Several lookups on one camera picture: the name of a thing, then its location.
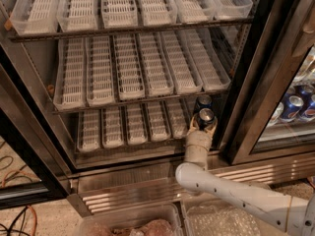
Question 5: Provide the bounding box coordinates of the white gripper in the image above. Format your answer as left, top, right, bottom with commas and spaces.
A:
186, 114, 218, 150

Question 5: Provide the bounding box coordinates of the pepsi can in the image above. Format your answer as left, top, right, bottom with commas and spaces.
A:
280, 95, 304, 122
296, 85, 314, 97
194, 94, 213, 113
197, 108, 215, 130
298, 94, 315, 122

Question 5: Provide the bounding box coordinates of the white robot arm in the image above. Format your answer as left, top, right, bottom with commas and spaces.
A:
175, 114, 315, 236

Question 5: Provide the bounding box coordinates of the bottom shelf tray five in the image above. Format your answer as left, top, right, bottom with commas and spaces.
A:
165, 99, 190, 139

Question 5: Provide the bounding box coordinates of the shelf tray five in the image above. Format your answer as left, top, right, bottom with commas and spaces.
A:
165, 99, 190, 139
160, 31, 202, 94
174, 0, 217, 23

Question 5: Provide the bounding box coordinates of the bottom shelf tray four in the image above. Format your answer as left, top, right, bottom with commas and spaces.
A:
146, 101, 170, 142

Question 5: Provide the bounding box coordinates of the shelf tray four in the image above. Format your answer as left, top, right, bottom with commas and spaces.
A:
146, 101, 170, 142
138, 0, 177, 27
138, 32, 174, 97

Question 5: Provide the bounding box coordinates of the middle shelf tray five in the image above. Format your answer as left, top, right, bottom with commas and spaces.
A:
160, 31, 202, 94

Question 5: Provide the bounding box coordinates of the middle shelf tray six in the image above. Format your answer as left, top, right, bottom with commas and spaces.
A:
183, 29, 230, 92

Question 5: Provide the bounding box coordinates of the middle shelf tray four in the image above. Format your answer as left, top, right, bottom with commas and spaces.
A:
138, 32, 174, 97

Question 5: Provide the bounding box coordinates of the bottom shelf tray three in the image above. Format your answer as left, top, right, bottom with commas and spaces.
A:
126, 104, 148, 145

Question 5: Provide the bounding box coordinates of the shelf tray three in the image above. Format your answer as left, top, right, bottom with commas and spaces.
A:
113, 34, 145, 100
100, 0, 138, 28
126, 104, 148, 145

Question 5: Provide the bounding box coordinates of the right fridge glass door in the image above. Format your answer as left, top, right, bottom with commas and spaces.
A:
217, 0, 315, 165

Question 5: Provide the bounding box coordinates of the silver can behind glass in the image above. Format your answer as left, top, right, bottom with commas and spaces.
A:
268, 102, 284, 127

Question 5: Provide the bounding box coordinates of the middle shelf tray three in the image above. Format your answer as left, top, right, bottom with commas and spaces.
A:
113, 34, 145, 100

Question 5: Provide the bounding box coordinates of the bottom shelf tray two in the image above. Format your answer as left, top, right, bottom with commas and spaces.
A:
101, 107, 124, 148

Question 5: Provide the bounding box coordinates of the shelf tray two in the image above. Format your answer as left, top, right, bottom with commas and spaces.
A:
101, 107, 124, 148
86, 36, 115, 106
56, 0, 98, 32

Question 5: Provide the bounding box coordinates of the middle shelf tray two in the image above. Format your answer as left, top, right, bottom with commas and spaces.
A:
86, 36, 115, 106

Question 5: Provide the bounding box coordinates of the bottom shelf tray one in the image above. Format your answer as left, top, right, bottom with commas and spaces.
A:
77, 110, 100, 152

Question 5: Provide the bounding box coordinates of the shelf tray one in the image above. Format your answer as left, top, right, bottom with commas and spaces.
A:
53, 38, 86, 111
77, 110, 100, 152
10, 0, 59, 35

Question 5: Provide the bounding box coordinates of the top shelf tray five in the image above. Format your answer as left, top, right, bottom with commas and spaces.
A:
174, 0, 217, 23

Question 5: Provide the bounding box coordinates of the top shelf tray six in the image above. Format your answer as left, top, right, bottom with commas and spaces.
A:
214, 0, 253, 20

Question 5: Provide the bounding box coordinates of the top shelf tray four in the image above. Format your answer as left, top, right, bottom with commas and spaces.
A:
138, 0, 177, 27

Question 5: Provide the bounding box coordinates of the steel fridge base grille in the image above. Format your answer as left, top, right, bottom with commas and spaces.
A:
67, 152, 315, 217

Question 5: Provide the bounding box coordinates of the middle shelf tray one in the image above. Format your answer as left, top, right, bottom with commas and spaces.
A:
53, 38, 86, 111

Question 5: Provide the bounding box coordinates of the top shelf tray three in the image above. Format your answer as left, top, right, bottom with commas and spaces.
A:
100, 0, 138, 28

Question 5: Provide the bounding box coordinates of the top shelf tray two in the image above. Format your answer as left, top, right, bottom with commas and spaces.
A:
56, 0, 98, 32

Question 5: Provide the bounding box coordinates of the open fridge glass door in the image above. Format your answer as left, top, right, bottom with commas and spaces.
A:
0, 47, 69, 209

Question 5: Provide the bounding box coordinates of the top shelf tray one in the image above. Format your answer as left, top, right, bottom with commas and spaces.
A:
10, 0, 59, 35

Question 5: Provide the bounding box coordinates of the right clear plastic bin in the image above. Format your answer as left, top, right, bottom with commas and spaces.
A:
180, 193, 288, 236

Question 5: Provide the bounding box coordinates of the clear plastic bin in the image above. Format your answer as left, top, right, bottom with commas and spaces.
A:
180, 193, 288, 236
72, 204, 184, 236

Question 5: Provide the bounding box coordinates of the left clear plastic bin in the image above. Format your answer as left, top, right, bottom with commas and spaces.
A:
72, 204, 184, 236

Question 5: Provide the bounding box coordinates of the orange cable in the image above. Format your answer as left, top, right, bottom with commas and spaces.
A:
0, 169, 39, 236

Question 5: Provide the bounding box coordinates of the black cable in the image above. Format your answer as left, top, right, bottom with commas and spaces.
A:
0, 206, 31, 236

